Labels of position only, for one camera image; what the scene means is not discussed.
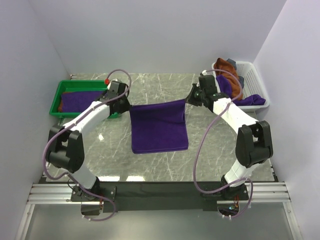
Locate purple towel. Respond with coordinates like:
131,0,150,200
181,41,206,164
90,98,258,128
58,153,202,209
60,91,102,113
216,74,266,106
129,99,189,154

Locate brown towel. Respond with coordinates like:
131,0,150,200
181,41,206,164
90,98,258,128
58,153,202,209
213,57,243,100
57,100,63,113

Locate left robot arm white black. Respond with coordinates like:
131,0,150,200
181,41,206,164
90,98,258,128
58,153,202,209
42,80,131,201

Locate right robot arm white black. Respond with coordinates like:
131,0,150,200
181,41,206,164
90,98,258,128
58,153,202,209
186,74,274,200

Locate brown towel in basket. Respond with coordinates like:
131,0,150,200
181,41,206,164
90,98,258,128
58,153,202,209
213,57,243,100

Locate grey towel in basket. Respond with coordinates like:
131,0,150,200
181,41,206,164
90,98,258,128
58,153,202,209
226,58,245,88

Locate white plastic basket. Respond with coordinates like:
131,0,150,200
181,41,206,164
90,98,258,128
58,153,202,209
211,60,271,113

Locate green plastic tray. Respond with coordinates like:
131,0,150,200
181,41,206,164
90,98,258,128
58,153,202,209
49,80,126,118

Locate black base bar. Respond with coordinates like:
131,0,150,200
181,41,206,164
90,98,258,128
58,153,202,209
70,180,251,215

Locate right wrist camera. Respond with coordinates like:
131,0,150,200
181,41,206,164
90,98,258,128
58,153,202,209
200,70,209,76

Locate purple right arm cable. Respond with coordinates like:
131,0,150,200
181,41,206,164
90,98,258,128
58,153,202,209
193,69,254,220

